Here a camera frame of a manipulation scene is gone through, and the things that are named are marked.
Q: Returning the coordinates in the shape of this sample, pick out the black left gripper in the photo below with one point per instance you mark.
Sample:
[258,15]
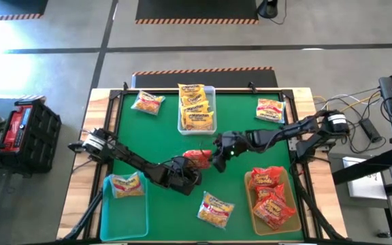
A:
[179,178]

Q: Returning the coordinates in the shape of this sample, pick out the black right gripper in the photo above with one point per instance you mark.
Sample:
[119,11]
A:
[233,144]

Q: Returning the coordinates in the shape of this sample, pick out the spicy chicken noodle packet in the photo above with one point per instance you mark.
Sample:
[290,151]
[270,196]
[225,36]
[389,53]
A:
[272,212]
[265,177]
[267,193]
[199,159]

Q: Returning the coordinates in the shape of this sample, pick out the creamy chicken ramen packet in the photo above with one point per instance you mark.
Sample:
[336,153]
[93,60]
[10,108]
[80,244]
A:
[199,122]
[195,109]
[191,89]
[193,99]

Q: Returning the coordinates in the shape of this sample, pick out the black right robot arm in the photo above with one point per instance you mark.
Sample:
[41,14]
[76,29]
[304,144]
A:
[274,134]

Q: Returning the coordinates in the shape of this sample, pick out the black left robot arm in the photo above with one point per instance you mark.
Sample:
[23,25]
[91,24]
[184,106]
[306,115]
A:
[131,160]

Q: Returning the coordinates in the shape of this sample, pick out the green table mat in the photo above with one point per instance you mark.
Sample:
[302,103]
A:
[168,143]

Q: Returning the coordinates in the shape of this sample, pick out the clear plastic bin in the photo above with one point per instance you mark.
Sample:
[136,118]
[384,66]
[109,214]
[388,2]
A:
[213,102]

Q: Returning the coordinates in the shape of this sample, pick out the black table clamp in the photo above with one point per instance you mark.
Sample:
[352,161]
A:
[125,86]
[252,86]

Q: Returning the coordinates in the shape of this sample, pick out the black striped-edge floor mat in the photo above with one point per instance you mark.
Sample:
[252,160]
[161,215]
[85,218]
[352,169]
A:
[237,80]
[12,6]
[196,10]

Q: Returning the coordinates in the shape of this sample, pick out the teal plastic bin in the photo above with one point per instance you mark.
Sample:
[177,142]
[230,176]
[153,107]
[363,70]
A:
[124,217]

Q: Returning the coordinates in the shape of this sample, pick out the cardboard box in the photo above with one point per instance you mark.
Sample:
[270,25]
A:
[277,230]

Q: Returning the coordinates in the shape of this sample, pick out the white board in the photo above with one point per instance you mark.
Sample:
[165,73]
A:
[366,183]

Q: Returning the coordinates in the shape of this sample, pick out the black and red toolbox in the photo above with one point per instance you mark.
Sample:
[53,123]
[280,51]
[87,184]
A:
[43,136]

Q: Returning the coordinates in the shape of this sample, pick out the black power brick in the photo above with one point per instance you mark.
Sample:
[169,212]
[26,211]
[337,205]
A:
[370,130]

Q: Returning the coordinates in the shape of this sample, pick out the black round stand base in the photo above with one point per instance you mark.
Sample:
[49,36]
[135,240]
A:
[267,8]

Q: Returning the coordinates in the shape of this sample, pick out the red tool case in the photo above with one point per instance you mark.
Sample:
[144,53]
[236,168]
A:
[15,126]

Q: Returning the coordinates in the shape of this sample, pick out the black aluminium table frame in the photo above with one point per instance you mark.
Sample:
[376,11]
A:
[233,91]

